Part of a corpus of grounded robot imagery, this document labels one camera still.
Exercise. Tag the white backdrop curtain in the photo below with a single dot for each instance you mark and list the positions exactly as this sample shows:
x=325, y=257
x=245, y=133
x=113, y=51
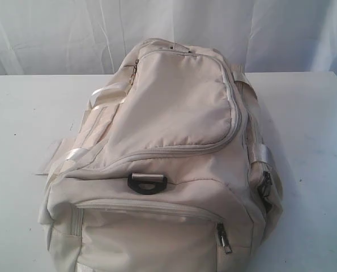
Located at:
x=93, y=37

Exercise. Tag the cream fabric duffel bag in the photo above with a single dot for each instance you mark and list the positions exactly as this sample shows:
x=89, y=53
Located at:
x=168, y=172

